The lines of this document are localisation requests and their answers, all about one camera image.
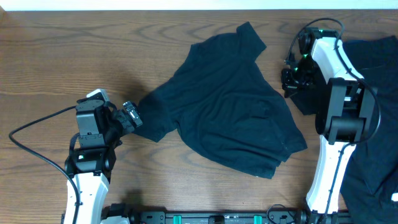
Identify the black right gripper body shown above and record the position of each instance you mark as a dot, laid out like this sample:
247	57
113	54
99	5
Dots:
301	76

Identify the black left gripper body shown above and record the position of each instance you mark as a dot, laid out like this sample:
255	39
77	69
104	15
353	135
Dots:
121	125

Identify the dark green t-shirt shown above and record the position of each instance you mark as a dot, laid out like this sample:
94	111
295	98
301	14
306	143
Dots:
222	107

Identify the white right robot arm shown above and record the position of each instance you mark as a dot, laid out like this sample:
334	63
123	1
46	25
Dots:
343	110

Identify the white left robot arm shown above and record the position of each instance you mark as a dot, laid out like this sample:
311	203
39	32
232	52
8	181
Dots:
92	157

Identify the pile of black clothes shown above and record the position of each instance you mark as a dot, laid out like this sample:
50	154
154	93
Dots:
368	192

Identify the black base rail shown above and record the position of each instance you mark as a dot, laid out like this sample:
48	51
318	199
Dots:
275	214

